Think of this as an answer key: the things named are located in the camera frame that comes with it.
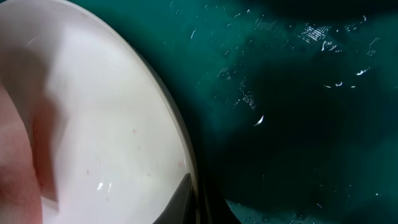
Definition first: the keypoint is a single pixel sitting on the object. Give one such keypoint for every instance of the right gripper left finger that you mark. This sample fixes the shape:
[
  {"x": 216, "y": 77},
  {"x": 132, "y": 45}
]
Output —
[{"x": 181, "y": 208}]

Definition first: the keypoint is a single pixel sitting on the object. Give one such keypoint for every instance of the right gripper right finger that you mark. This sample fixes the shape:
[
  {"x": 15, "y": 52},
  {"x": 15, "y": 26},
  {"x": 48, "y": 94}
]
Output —
[{"x": 215, "y": 207}]

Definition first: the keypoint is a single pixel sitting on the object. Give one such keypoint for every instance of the white plate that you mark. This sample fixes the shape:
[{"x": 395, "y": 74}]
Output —
[{"x": 109, "y": 142}]

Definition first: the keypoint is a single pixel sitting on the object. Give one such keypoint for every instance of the pink green sponge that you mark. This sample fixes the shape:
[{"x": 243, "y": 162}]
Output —
[{"x": 20, "y": 193}]

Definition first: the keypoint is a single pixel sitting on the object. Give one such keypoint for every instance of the teal plastic tray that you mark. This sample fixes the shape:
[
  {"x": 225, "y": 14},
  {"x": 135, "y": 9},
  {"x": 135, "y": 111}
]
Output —
[{"x": 291, "y": 106}]

